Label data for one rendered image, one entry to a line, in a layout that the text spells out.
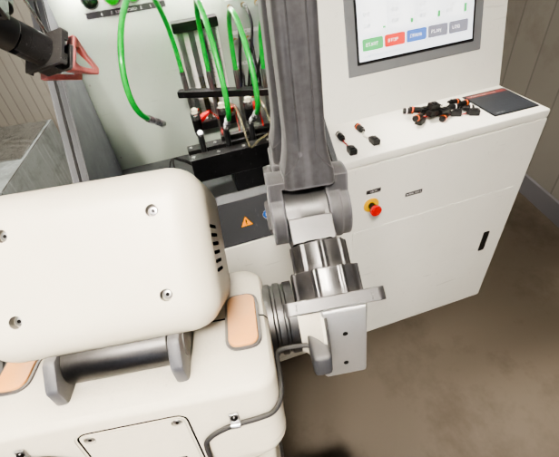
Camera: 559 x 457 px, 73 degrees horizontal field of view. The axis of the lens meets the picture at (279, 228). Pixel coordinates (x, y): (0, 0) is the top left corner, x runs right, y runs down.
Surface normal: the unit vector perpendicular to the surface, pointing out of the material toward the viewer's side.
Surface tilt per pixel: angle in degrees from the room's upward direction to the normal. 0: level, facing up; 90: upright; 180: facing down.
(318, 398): 0
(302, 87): 81
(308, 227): 37
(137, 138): 90
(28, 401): 8
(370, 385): 0
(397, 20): 76
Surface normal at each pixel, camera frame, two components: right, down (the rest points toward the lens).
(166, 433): 0.14, 0.54
